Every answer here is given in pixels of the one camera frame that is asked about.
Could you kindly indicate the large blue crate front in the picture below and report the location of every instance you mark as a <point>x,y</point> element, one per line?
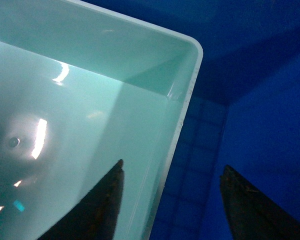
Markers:
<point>244,111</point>

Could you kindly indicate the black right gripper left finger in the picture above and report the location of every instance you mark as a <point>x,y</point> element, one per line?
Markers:
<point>96,214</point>

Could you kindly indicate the teal plastic bin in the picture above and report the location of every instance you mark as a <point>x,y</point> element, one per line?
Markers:
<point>82,87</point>

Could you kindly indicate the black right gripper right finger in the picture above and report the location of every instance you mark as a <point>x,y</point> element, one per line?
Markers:
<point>252,215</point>

